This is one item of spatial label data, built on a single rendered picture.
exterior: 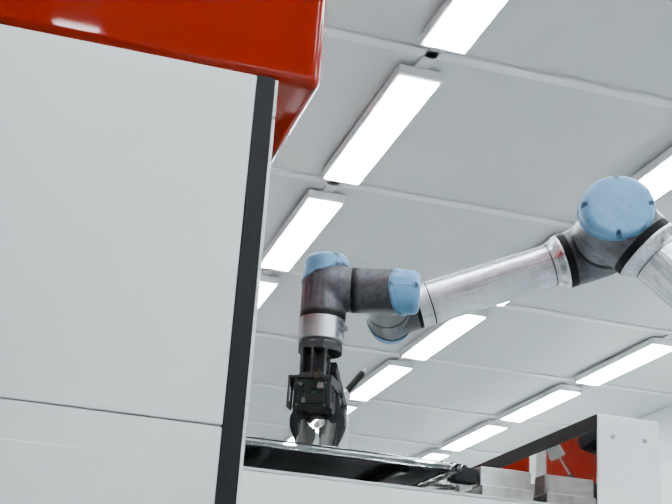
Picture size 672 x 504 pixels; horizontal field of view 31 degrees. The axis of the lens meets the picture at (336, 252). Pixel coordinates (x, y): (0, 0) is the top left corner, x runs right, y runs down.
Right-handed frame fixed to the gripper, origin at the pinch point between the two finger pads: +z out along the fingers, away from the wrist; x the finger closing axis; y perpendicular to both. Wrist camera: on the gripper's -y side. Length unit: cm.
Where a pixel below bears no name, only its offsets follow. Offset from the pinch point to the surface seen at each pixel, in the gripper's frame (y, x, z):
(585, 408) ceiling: -692, 18, -183
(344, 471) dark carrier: 10.4, 7.2, 1.9
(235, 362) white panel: 71, 9, 3
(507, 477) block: 7.6, 30.9, 1.7
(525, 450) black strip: 1.5, 32.9, -3.6
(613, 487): 20, 46, 5
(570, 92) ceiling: -219, 30, -184
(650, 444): 17, 51, -1
